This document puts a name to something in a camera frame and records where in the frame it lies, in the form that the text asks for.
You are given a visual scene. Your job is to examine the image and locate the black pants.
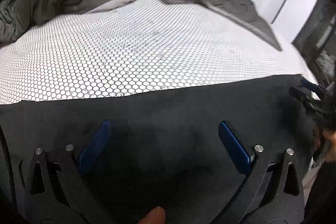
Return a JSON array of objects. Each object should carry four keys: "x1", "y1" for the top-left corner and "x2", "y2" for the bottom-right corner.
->
[{"x1": 1, "y1": 75, "x2": 312, "y2": 223}]

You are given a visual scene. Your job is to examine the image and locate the person's right hand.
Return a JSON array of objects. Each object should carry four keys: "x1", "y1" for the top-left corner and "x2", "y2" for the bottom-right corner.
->
[{"x1": 313, "y1": 126, "x2": 336, "y2": 162}]

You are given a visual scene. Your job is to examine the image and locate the person's left hand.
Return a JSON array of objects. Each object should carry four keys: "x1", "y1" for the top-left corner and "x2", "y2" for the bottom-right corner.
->
[{"x1": 138, "y1": 206, "x2": 166, "y2": 224}]

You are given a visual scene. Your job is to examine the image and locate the dark glass cabinet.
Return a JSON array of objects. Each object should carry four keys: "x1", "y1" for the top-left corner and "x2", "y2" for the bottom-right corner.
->
[{"x1": 293, "y1": 0, "x2": 335, "y2": 87}]

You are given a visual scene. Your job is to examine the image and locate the black cable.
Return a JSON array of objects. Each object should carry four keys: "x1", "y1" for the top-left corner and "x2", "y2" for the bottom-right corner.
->
[{"x1": 0, "y1": 125, "x2": 14, "y2": 204}]

